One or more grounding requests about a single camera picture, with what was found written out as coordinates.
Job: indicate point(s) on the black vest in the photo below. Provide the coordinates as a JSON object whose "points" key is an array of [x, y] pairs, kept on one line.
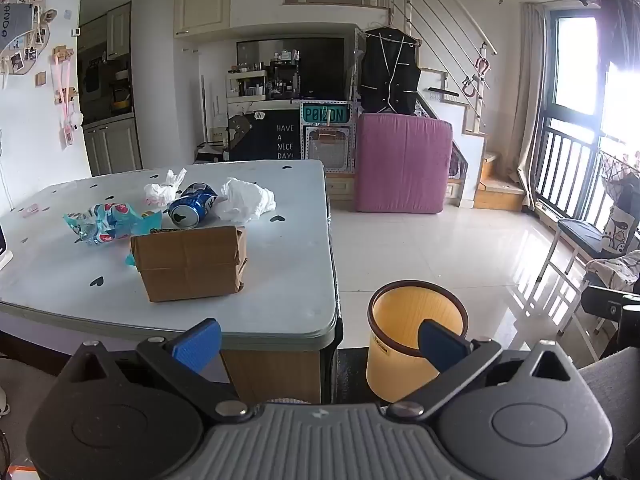
{"points": [[390, 75]]}

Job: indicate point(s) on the white paper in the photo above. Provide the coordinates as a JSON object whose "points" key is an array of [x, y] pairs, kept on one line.
{"points": [[245, 202]]}

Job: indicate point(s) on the wooden staircase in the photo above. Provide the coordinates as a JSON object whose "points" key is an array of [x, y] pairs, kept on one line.
{"points": [[495, 185]]}

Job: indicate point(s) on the cream kitchen cabinet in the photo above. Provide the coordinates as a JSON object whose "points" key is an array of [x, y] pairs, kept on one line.
{"points": [[118, 32], [112, 147]]}

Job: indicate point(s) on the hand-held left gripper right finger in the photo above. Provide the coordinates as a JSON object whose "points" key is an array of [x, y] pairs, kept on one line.
{"points": [[441, 347]]}

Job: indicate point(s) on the white perforated cage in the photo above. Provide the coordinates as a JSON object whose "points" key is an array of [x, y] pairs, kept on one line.
{"points": [[327, 152]]}

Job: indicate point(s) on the cream wall cabinet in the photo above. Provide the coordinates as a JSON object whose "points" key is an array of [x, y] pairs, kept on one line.
{"points": [[202, 5]]}

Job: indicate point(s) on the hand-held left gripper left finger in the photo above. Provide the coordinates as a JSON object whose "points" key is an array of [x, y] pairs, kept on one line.
{"points": [[197, 345]]}

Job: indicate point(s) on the white shelf rack with bottles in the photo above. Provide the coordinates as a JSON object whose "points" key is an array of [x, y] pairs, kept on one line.
{"points": [[250, 87]]}

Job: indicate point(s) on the pink hanging ribbon decor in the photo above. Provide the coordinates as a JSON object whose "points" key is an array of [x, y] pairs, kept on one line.
{"points": [[67, 105]]}

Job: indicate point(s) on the blue drink can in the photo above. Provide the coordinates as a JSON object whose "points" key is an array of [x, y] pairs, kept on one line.
{"points": [[192, 205]]}

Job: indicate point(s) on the pink mattress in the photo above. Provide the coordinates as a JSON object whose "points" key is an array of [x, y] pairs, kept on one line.
{"points": [[400, 165]]}

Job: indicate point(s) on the patterned cushion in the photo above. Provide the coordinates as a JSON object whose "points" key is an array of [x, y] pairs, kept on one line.
{"points": [[620, 230]]}

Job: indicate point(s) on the cream kitchen lower cabinet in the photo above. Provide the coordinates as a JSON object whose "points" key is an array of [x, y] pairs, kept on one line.
{"points": [[112, 147]]}

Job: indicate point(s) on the yellow waste bin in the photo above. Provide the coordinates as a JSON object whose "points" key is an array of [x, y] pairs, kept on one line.
{"points": [[400, 320]]}

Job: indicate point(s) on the cream low drawer cabinet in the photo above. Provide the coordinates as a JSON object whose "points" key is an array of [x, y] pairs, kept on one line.
{"points": [[340, 187]]}

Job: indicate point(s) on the wall photo collage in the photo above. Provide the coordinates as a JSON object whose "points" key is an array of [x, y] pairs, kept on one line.
{"points": [[22, 35]]}

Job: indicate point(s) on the grey heart-print table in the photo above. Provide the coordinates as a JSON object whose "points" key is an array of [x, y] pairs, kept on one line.
{"points": [[250, 270]]}

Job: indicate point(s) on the black framed window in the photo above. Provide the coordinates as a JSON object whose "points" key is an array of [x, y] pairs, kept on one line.
{"points": [[575, 70]]}

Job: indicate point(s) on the beige curtain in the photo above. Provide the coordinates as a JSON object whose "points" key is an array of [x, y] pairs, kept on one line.
{"points": [[530, 100]]}

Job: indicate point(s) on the small white plastic bag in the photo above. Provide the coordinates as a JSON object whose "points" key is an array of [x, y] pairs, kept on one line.
{"points": [[162, 192]]}

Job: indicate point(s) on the cream kitchen upper cabinet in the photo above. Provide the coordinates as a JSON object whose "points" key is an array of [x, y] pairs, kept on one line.
{"points": [[118, 32]]}

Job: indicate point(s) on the blue snack packet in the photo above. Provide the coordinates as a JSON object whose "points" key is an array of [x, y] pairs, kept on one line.
{"points": [[110, 220]]}

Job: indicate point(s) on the dark curtain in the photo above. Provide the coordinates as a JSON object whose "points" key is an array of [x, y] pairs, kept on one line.
{"points": [[620, 20]]}

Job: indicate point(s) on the brown cardboard box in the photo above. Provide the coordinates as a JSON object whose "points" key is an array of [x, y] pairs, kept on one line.
{"points": [[190, 265]]}

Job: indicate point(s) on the grey trouser leg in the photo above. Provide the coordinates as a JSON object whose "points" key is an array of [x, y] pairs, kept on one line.
{"points": [[612, 390]]}

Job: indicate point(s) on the white chair dark cushion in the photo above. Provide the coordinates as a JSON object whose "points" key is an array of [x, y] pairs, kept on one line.
{"points": [[580, 235]]}

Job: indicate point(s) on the green sign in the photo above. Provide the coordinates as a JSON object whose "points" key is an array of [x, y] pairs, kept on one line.
{"points": [[322, 114]]}

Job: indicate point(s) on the black chalkboard sign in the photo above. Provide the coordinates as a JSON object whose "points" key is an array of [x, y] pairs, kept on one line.
{"points": [[270, 140]]}

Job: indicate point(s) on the metal stair railing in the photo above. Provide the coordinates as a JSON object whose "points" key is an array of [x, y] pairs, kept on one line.
{"points": [[450, 20]]}

